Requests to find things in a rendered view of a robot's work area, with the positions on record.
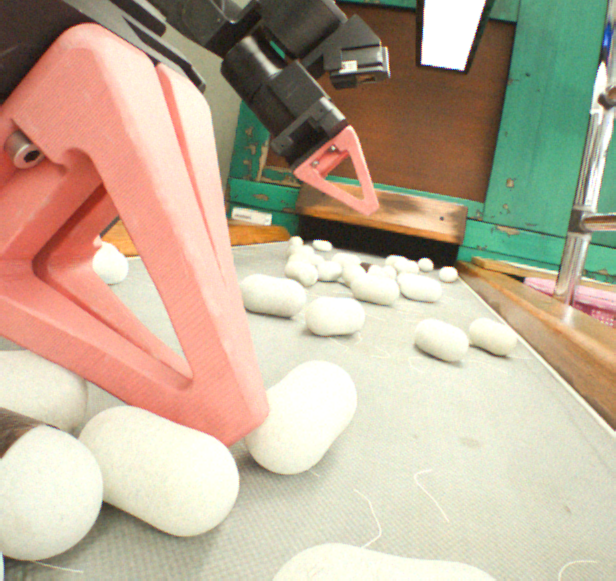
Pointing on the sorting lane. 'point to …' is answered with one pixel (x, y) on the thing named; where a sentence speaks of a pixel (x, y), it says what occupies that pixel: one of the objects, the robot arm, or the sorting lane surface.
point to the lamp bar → (476, 26)
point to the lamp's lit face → (453, 11)
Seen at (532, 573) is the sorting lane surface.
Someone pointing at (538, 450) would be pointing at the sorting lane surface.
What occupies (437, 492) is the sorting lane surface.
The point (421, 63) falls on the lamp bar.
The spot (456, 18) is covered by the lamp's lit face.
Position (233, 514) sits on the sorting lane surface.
